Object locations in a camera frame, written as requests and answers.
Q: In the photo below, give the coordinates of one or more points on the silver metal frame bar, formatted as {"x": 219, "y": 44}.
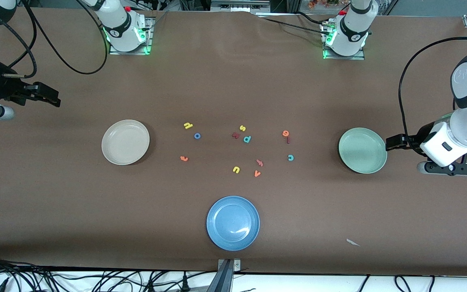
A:
{"x": 237, "y": 5}

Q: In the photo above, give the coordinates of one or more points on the green round plate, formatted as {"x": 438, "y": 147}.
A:
{"x": 363, "y": 150}

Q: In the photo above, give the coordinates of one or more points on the blue round plate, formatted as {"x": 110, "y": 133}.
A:
{"x": 233, "y": 223}

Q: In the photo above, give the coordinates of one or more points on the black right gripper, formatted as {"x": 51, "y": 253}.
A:
{"x": 6, "y": 87}

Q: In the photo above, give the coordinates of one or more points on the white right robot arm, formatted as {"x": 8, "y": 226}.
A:
{"x": 120, "y": 24}

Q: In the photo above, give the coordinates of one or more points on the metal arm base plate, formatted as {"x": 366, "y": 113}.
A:
{"x": 345, "y": 57}
{"x": 149, "y": 36}

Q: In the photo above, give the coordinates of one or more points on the dark red letter k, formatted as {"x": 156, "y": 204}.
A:
{"x": 235, "y": 135}

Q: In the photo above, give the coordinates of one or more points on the teal letter p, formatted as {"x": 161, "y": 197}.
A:
{"x": 249, "y": 138}

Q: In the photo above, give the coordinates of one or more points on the small white paper scrap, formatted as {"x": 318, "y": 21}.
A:
{"x": 353, "y": 242}

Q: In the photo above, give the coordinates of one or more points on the beige round plate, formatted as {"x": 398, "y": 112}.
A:
{"x": 125, "y": 142}

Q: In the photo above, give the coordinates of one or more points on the orange flower bunch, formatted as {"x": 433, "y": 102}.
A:
{"x": 322, "y": 3}

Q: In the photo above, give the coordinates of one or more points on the brown table cover sheet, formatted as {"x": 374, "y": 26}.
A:
{"x": 75, "y": 194}

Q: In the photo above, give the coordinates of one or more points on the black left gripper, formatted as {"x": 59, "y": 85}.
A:
{"x": 415, "y": 139}

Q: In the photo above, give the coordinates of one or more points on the yellow letter u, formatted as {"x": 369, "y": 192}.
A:
{"x": 237, "y": 172}

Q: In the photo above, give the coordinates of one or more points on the yellow letter h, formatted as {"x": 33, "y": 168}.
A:
{"x": 188, "y": 125}

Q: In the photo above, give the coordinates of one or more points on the grey metal bracket post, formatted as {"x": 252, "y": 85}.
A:
{"x": 223, "y": 280}

